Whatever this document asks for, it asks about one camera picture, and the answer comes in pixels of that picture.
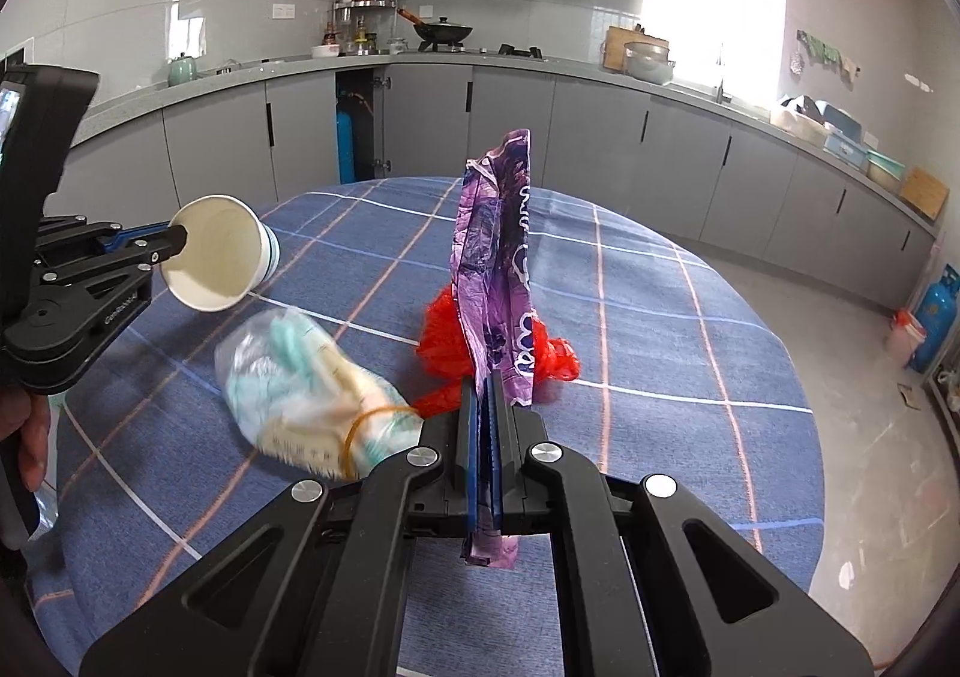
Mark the red and white bucket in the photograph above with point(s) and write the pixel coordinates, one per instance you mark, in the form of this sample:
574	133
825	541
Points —
906	340

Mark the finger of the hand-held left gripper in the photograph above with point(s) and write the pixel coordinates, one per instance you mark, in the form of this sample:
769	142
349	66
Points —
90	317
127	236

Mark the flat wooden board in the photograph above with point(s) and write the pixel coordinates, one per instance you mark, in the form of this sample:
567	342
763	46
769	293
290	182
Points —
924	193

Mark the wooden cutting board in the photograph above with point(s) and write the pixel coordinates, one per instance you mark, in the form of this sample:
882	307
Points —
616	44

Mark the bright window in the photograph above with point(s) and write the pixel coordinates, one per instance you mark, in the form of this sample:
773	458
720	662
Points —
712	10

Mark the grey kitchen base cabinets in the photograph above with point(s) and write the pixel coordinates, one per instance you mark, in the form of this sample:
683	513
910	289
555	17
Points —
600	122

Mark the purple printed wrapper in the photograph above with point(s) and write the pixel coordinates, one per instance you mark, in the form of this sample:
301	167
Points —
495	257

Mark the metal spice rack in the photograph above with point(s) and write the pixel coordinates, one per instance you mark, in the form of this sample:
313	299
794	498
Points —
364	17

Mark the teal plastic basin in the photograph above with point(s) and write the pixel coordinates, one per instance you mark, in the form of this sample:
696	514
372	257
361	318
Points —
886	171

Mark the blue plastic box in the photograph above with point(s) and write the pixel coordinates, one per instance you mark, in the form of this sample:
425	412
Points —
846	143

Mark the white bowl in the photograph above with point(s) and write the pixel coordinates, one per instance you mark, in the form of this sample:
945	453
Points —
325	51

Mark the person's left hand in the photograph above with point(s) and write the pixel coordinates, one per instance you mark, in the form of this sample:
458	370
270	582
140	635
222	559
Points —
37	437

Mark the blue plaid tablecloth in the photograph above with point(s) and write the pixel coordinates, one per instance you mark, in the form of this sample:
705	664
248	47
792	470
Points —
637	347

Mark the hanging dishcloths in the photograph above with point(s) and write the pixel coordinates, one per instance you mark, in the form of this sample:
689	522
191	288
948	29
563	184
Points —
825	51

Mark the blue gas cylinder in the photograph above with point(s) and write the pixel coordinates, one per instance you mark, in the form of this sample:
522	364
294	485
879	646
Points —
937	317

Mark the white wall socket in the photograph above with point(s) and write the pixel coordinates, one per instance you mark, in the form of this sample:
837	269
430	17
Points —
283	11

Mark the red plastic bag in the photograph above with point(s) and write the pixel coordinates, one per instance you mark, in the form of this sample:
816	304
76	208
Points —
442	340

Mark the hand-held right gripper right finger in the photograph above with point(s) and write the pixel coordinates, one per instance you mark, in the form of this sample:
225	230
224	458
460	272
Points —
517	452

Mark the metal pot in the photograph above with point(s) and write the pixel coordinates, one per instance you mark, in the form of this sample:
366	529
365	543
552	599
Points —
651	64

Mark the black gas stove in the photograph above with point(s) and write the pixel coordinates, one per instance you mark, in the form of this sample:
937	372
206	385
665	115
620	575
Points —
521	51

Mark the slim blue cylinder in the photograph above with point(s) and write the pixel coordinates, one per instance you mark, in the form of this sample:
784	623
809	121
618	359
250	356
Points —
346	148

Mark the black wok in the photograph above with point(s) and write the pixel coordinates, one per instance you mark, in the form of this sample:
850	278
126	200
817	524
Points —
446	32

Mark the green teapot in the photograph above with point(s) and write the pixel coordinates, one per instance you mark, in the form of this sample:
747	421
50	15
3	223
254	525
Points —
182	71

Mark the white plastic basin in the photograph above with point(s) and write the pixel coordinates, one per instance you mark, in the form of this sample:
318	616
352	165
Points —
799	122

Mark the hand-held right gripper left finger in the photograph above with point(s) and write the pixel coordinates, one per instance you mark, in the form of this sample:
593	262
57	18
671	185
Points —
472	437

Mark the white paper cup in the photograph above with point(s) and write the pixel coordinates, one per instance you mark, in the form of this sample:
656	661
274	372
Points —
225	250

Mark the clear plastic bag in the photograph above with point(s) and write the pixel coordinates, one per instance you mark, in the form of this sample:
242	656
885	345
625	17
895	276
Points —
300	377

